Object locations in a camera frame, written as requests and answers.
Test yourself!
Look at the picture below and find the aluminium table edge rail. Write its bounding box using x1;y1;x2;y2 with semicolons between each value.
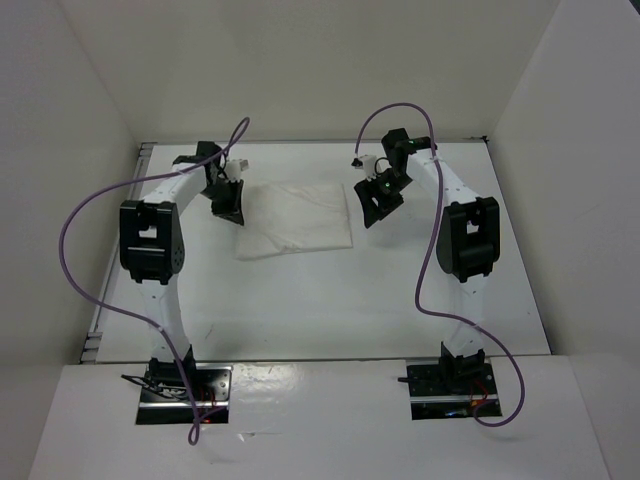
79;142;156;365

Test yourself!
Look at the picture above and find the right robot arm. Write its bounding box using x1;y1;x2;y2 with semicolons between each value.
351;128;500;393

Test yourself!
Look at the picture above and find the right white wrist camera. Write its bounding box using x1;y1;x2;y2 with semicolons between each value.
351;155;380;181

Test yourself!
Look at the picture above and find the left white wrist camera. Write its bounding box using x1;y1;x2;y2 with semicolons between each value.
221;159;249;183

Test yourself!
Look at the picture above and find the white tank top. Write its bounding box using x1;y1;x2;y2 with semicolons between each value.
235;183;353;261

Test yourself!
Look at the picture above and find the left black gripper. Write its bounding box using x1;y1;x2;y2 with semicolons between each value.
199;178;243;226

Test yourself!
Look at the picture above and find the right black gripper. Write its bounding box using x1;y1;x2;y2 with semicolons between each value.
353;169;412;228

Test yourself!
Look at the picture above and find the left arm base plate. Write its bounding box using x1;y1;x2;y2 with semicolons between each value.
132;363;233;426

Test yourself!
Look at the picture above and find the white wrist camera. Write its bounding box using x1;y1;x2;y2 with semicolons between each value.
351;155;380;181
221;159;249;183

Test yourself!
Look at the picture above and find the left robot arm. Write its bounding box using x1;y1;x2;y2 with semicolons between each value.
119;141;248;400

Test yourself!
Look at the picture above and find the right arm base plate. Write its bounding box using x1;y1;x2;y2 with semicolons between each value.
398;359;502;420

